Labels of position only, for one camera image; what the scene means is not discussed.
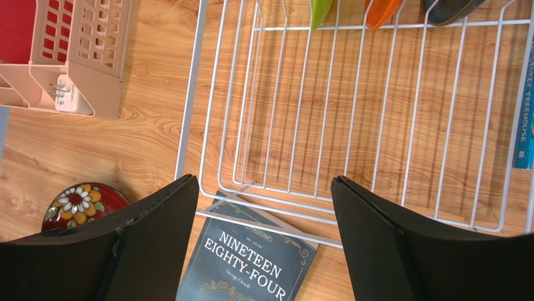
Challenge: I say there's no dark grey plate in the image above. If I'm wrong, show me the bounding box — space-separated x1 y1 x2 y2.
428 0 485 26

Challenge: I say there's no red floral plate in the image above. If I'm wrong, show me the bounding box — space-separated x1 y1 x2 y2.
41 182 130 231

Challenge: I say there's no blue treehouse book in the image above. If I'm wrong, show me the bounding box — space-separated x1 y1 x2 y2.
513 40 533 169

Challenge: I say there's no orange plate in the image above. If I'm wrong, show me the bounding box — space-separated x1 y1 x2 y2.
365 0 403 30

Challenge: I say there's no Nineteen Eighty-Four book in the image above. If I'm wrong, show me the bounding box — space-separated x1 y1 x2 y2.
176 218 319 300

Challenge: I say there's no white wire dish rack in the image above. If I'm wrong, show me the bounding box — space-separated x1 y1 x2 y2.
174 1 533 247

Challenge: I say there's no pink plastic file organizer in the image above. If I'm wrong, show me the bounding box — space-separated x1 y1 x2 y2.
1 1 134 120

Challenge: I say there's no green plate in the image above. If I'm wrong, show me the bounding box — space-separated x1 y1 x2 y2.
310 0 333 31

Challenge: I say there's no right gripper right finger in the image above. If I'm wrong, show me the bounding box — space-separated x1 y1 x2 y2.
330 176 533 300

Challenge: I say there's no white power adapter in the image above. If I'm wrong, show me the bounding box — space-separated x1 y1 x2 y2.
48 73 94 115

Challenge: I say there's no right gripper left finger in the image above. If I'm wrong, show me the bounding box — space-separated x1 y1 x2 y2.
1 174 199 300

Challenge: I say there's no red plastic folder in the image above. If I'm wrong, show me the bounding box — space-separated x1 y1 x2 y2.
1 0 36 64

